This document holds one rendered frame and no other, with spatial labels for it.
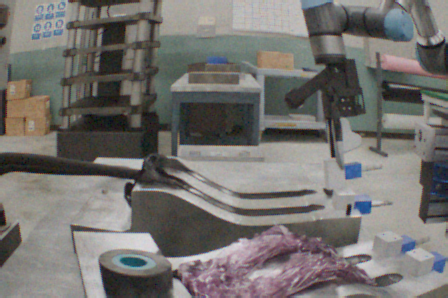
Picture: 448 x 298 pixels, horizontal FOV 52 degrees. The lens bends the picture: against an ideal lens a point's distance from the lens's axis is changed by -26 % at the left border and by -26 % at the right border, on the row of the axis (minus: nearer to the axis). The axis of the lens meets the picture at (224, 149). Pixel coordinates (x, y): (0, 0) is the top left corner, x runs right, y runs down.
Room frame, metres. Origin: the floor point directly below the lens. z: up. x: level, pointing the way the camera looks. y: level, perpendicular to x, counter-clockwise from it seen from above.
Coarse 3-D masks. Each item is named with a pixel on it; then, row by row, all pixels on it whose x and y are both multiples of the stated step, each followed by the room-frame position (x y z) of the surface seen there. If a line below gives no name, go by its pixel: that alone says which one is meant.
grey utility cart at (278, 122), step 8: (248, 64) 6.76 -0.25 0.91; (256, 72) 6.73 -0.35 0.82; (264, 72) 6.73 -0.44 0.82; (272, 72) 6.74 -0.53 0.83; (280, 72) 6.75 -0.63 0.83; (288, 72) 6.76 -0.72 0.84; (296, 72) 6.77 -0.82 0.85; (304, 72) 6.78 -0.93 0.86; (256, 80) 6.76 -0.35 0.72; (320, 96) 7.24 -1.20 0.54; (320, 104) 7.24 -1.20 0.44; (320, 112) 7.24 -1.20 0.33; (264, 120) 7.22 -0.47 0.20; (272, 120) 7.24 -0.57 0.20; (280, 120) 7.25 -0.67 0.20; (320, 120) 7.24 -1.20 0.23; (264, 128) 6.74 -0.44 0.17; (280, 128) 6.85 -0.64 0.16; (288, 128) 6.89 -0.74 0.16; (296, 128) 6.89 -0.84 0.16; (304, 128) 6.89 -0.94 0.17; (312, 128) 6.88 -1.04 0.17; (320, 128) 6.86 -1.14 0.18; (320, 136) 7.27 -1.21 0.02
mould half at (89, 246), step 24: (96, 240) 0.65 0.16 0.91; (120, 240) 0.67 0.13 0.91; (144, 240) 0.68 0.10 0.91; (96, 264) 0.57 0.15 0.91; (264, 264) 0.66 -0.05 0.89; (360, 264) 0.71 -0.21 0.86; (384, 264) 0.70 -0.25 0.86; (96, 288) 0.49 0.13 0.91; (312, 288) 0.55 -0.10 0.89; (336, 288) 0.54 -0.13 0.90; (360, 288) 0.54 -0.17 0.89; (384, 288) 0.60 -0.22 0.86; (408, 288) 0.59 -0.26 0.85; (432, 288) 0.57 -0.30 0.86
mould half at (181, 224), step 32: (96, 192) 1.09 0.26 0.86; (160, 192) 0.86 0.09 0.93; (256, 192) 1.06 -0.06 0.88; (320, 192) 1.03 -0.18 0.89; (96, 224) 0.87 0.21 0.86; (128, 224) 0.88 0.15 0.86; (160, 224) 0.86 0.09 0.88; (192, 224) 0.86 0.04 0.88; (224, 224) 0.86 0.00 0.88; (256, 224) 0.86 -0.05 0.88; (288, 224) 0.86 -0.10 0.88; (320, 224) 0.86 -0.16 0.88; (352, 224) 0.86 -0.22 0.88
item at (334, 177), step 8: (328, 160) 1.02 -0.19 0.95; (328, 168) 1.01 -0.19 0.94; (336, 168) 1.01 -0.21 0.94; (344, 168) 1.01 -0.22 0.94; (352, 168) 1.02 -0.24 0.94; (360, 168) 1.02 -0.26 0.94; (368, 168) 1.03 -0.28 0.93; (376, 168) 1.03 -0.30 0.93; (328, 176) 1.01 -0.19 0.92; (336, 176) 1.01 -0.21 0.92; (344, 176) 1.01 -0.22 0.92; (352, 176) 1.01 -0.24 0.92; (360, 176) 1.01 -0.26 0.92; (328, 184) 1.01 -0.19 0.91; (336, 184) 1.01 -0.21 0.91; (344, 184) 1.01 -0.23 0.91
